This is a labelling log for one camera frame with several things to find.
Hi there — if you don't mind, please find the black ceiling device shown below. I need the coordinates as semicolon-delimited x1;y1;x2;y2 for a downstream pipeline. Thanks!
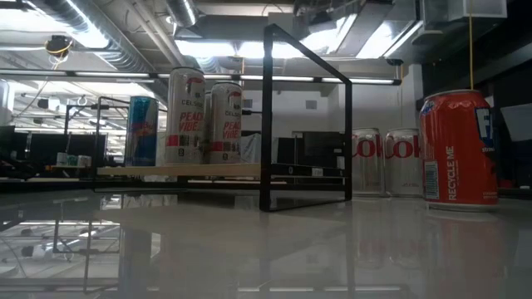
43;34;75;58

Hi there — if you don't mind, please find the white glossy table mat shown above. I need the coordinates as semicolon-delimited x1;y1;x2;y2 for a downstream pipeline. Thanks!
0;189;532;299

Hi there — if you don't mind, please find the black monitor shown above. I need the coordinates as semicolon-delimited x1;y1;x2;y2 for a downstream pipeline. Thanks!
24;132;107;167

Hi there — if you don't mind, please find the white cloth cover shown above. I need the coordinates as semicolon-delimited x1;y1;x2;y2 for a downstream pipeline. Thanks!
239;131;264;164

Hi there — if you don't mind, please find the long ceiling light bar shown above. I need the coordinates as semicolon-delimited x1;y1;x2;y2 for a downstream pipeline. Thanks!
0;68;403;87

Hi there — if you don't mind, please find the blue Red Bull can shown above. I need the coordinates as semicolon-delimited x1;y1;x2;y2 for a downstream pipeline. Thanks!
124;96;160;168

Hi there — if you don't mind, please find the silver Diet Coke can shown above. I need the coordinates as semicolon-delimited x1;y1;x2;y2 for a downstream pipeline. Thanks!
384;127;423;199
352;127;387;198

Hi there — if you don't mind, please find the silver air duct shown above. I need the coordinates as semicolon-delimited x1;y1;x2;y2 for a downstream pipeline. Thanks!
165;0;200;28

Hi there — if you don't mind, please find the black aluminium table frame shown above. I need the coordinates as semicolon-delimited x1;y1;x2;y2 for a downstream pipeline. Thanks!
0;164;532;196

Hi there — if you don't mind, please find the red Fanta soda can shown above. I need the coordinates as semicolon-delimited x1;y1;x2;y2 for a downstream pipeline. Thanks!
418;88;500;213

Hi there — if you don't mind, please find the black cabinet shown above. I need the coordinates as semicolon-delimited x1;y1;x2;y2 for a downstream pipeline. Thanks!
276;130;347;169

